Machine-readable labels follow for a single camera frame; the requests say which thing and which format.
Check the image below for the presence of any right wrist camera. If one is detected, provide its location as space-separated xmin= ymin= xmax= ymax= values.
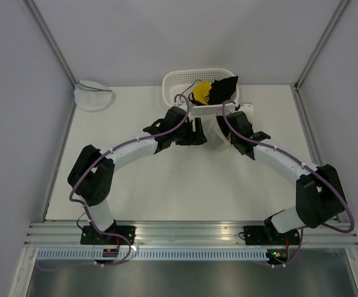
xmin=235 ymin=103 xmax=254 ymax=114

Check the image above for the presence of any aluminium mounting rail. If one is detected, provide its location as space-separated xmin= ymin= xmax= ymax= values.
xmin=24 ymin=220 xmax=358 ymax=249

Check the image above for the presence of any purple cable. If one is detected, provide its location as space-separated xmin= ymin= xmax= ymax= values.
xmin=69 ymin=94 xmax=191 ymax=236
xmin=221 ymin=100 xmax=355 ymax=233

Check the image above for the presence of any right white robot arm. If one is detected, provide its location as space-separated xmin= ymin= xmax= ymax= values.
xmin=217 ymin=111 xmax=346 ymax=244

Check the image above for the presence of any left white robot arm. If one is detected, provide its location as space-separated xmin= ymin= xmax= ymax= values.
xmin=68 ymin=107 xmax=207 ymax=245

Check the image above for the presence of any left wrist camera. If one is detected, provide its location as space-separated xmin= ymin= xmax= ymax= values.
xmin=181 ymin=103 xmax=193 ymax=117

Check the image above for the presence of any white folded mesh bag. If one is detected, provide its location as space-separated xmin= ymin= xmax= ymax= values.
xmin=74 ymin=80 xmax=113 ymax=111

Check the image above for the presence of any white mesh laundry bag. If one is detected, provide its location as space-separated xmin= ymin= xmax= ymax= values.
xmin=201 ymin=114 xmax=231 ymax=153

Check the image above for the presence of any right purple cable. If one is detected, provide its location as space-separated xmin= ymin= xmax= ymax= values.
xmin=221 ymin=100 xmax=355 ymax=233

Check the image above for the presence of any black bra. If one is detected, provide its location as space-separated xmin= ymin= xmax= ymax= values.
xmin=207 ymin=76 xmax=238 ymax=105

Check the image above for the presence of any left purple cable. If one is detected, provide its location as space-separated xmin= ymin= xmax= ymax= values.
xmin=69 ymin=94 xmax=191 ymax=236

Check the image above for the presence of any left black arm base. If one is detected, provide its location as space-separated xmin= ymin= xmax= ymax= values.
xmin=80 ymin=221 xmax=136 ymax=246

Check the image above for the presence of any white plastic basket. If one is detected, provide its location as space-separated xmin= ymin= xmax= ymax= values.
xmin=162 ymin=69 xmax=239 ymax=116

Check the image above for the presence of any white slotted cable duct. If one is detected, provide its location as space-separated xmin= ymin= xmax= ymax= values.
xmin=37 ymin=248 xmax=269 ymax=261

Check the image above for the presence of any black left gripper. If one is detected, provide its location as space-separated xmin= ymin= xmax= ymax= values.
xmin=172 ymin=118 xmax=207 ymax=147

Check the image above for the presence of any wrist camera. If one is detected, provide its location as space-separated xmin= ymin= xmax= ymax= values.
xmin=235 ymin=103 xmax=254 ymax=114
xmin=181 ymin=103 xmax=193 ymax=117

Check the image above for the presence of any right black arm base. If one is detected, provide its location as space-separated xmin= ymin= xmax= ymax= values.
xmin=238 ymin=218 xmax=300 ymax=247

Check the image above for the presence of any yellow bra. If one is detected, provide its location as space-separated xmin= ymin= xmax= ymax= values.
xmin=192 ymin=82 xmax=212 ymax=105

